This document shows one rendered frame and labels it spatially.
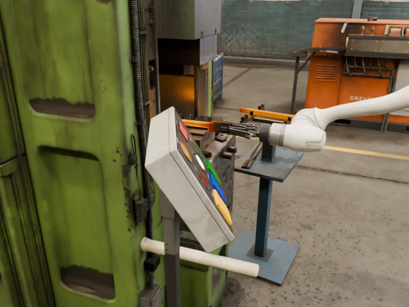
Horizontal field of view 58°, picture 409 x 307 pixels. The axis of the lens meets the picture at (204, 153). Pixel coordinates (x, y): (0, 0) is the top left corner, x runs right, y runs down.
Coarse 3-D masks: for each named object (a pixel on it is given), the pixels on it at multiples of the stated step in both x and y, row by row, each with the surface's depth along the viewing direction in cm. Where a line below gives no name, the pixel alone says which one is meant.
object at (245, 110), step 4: (240, 108) 202; (244, 108) 202; (248, 108) 202; (240, 112) 203; (244, 112) 202; (248, 112) 201; (256, 112) 199; (260, 112) 197; (264, 112) 196; (268, 112) 196; (272, 112) 196; (268, 116) 196; (272, 116) 195; (276, 116) 194; (280, 116) 193; (284, 116) 192; (288, 116) 190; (292, 116) 190
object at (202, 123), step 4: (184, 120) 158; (188, 120) 158; (188, 124) 157; (192, 124) 156; (196, 124) 155; (200, 124) 155; (204, 124) 154; (208, 124) 154; (212, 124) 153; (228, 124) 151; (212, 128) 154; (220, 132) 153; (224, 132) 153
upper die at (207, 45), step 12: (216, 36) 147; (168, 48) 135; (180, 48) 134; (192, 48) 132; (204, 48) 136; (216, 48) 149; (168, 60) 137; (180, 60) 135; (192, 60) 134; (204, 60) 138
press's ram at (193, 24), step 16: (160, 0) 125; (176, 0) 123; (192, 0) 121; (208, 0) 133; (160, 16) 127; (176, 16) 125; (192, 16) 123; (208, 16) 135; (160, 32) 129; (176, 32) 127; (192, 32) 125; (208, 32) 137
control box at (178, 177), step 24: (168, 120) 99; (168, 144) 83; (192, 144) 105; (168, 168) 80; (192, 168) 84; (168, 192) 82; (192, 192) 83; (192, 216) 85; (216, 216) 86; (216, 240) 89
